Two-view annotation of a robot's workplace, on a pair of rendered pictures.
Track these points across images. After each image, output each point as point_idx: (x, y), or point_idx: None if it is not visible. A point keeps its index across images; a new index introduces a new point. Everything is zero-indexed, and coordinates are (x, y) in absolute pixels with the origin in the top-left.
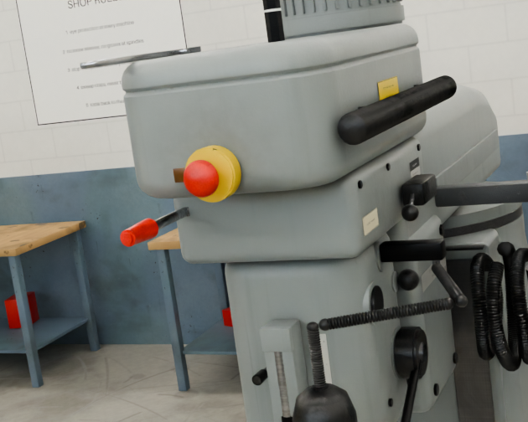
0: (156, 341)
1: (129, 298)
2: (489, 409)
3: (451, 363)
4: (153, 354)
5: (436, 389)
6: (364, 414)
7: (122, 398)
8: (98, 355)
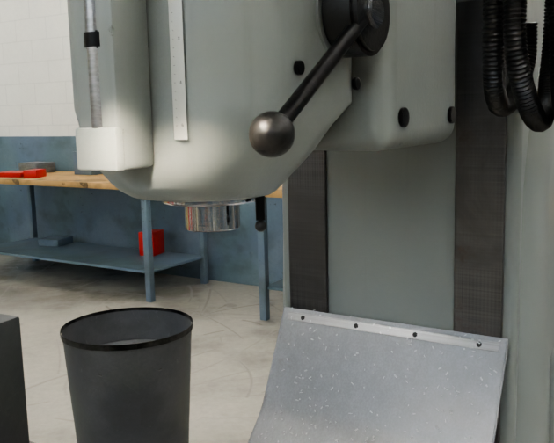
0: (253, 282)
1: (236, 244)
2: (499, 223)
3: (442, 116)
4: (249, 292)
5: (402, 113)
6: (236, 56)
7: (213, 319)
8: (205, 286)
